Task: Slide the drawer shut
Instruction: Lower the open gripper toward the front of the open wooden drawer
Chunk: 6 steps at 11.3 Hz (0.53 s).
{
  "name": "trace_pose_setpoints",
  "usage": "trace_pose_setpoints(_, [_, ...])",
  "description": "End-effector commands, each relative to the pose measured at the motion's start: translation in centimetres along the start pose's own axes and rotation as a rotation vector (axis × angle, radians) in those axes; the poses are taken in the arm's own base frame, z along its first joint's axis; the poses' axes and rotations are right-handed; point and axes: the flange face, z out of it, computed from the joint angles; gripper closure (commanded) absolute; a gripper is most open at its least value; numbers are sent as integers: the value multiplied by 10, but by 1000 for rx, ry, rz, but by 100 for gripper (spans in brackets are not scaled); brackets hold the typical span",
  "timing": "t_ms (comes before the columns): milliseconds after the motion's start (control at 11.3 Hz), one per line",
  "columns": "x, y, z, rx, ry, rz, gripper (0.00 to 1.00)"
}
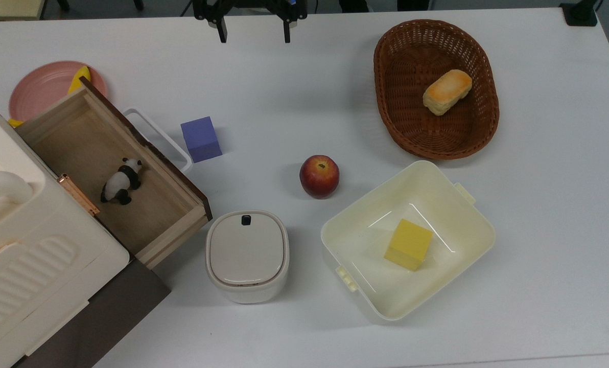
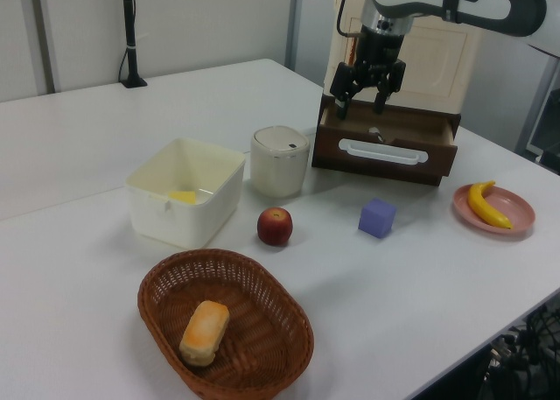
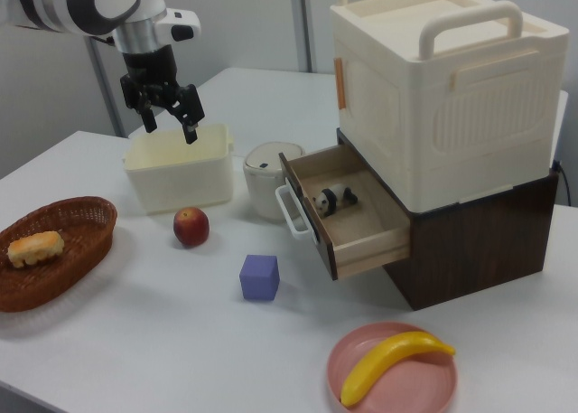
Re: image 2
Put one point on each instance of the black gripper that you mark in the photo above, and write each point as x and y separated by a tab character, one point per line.
378	52

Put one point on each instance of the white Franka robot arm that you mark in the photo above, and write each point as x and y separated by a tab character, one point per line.
481	2

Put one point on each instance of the small silver object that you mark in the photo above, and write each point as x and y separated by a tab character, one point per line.
377	134

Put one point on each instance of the cream plastic cabinet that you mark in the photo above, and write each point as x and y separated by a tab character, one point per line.
442	63

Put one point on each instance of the small cream trash can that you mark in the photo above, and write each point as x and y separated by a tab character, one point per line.
279	161

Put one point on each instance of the purple cube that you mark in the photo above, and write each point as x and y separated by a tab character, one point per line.
376	218

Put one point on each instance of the red apple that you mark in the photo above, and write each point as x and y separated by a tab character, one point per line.
275	226

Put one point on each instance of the yellow banana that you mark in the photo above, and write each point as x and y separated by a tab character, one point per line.
480	205

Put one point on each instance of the pink plate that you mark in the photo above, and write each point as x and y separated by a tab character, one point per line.
518	214

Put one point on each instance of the white plastic bin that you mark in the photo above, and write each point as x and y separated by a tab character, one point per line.
188	198

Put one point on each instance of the black pole with base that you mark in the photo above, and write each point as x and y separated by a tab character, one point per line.
130	32

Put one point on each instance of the brown wicker basket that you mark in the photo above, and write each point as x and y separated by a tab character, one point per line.
262	321

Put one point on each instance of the orange bread loaf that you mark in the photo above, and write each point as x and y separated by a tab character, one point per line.
204	332

